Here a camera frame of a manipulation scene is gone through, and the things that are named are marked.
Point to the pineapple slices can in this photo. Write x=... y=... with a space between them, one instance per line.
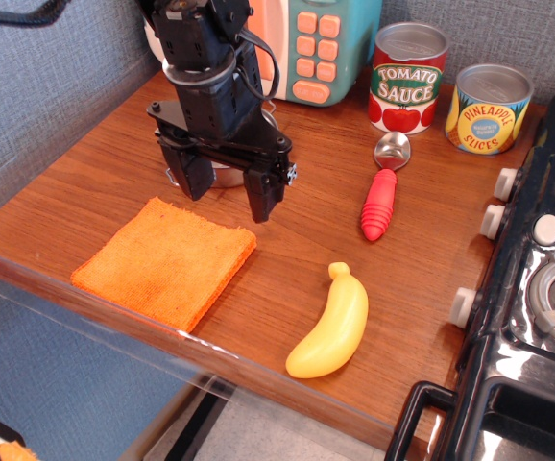
x=487 y=109

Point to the orange towel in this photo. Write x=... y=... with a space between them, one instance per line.
x=168 y=264

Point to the tomato sauce can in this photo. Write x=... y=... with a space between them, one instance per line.
x=408 y=67

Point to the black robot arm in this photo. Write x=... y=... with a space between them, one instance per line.
x=210 y=59

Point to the orange object bottom left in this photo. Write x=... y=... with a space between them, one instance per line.
x=8 y=451

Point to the red handled metal spoon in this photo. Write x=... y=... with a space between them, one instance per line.
x=391 y=153

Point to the clear acrylic table guard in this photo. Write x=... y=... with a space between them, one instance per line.
x=82 y=379

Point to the small steel pot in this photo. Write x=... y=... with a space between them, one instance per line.
x=225 y=176

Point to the teal toy microwave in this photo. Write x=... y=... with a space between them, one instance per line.
x=318 y=48

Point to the black toy stove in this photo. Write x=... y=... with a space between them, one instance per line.
x=503 y=405

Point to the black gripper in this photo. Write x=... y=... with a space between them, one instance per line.
x=223 y=122

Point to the yellow toy banana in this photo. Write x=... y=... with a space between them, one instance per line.
x=333 y=341

